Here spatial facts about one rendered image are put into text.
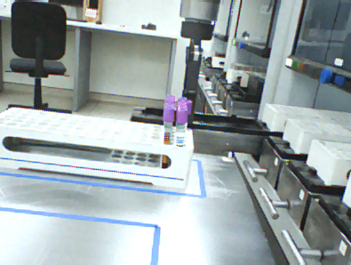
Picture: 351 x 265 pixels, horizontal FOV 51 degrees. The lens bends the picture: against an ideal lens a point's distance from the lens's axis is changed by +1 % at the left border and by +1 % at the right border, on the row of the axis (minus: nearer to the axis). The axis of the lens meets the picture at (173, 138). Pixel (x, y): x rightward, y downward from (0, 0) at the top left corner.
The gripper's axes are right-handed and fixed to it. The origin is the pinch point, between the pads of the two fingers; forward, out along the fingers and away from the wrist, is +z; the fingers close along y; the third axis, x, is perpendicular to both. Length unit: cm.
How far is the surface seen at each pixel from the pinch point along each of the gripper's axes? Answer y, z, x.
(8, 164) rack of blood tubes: -39.5, 1.9, 27.8
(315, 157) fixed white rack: -26.4, 1.0, -22.2
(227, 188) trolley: -39.1, 2.9, -4.2
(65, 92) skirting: 353, 78, 118
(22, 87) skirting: 353, 77, 168
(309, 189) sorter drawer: -33.2, 4.4, -19.3
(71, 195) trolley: -45.8, 2.7, 17.4
